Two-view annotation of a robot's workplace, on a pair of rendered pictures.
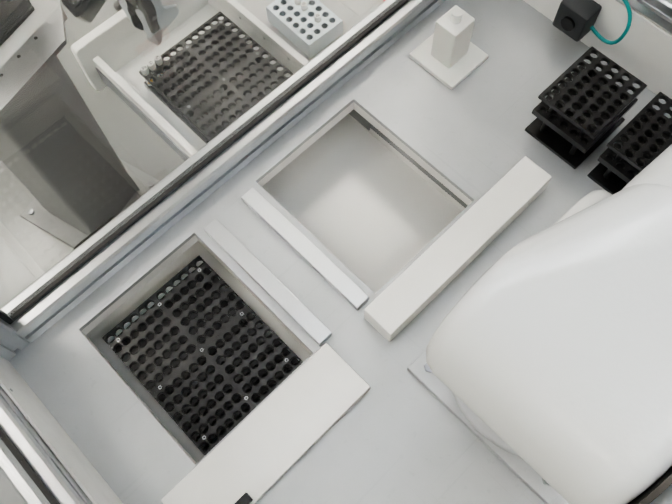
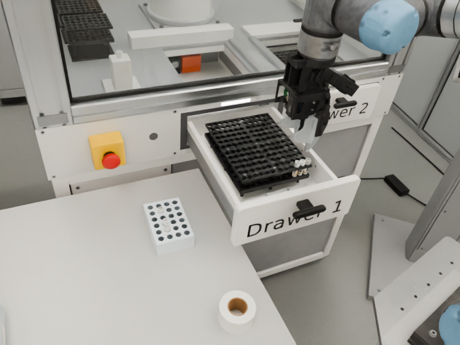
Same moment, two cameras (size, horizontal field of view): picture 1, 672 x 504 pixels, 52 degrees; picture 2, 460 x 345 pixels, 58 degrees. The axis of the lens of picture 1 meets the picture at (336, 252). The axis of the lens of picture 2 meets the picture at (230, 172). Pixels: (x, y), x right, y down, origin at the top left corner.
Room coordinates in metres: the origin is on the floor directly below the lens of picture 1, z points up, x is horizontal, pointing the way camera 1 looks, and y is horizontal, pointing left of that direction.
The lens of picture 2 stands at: (1.49, 0.30, 1.50)
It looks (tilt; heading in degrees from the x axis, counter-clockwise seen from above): 41 degrees down; 193
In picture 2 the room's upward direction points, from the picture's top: 7 degrees clockwise
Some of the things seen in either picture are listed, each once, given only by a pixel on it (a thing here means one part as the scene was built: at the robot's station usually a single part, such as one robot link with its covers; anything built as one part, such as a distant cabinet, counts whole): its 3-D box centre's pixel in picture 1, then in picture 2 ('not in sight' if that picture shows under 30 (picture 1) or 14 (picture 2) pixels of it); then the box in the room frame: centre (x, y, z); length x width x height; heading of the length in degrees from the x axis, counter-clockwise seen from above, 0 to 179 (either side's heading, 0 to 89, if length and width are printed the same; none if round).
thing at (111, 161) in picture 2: not in sight; (110, 159); (0.87, -0.13, 0.88); 0.04 x 0.03 x 0.04; 131
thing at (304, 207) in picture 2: not in sight; (306, 207); (0.87, 0.32, 0.91); 0.07 x 0.04 x 0.01; 131
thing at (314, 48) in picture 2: not in sight; (320, 43); (0.75, 0.26, 1.19); 0.08 x 0.08 x 0.05
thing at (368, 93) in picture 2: not in sight; (334, 107); (0.40, 0.32, 0.87); 0.29 x 0.02 x 0.11; 131
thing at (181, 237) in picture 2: not in sight; (168, 225); (0.92, 0.03, 0.78); 0.12 x 0.08 x 0.04; 39
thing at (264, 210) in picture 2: not in sight; (296, 209); (0.85, 0.30, 0.87); 0.29 x 0.02 x 0.11; 131
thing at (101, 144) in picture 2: not in sight; (107, 151); (0.84, -0.15, 0.88); 0.07 x 0.05 x 0.07; 131
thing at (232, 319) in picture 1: (206, 355); not in sight; (0.25, 0.19, 0.87); 0.22 x 0.18 x 0.06; 41
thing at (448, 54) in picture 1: (452, 36); not in sight; (0.69, -0.19, 1.00); 0.09 x 0.08 x 0.10; 41
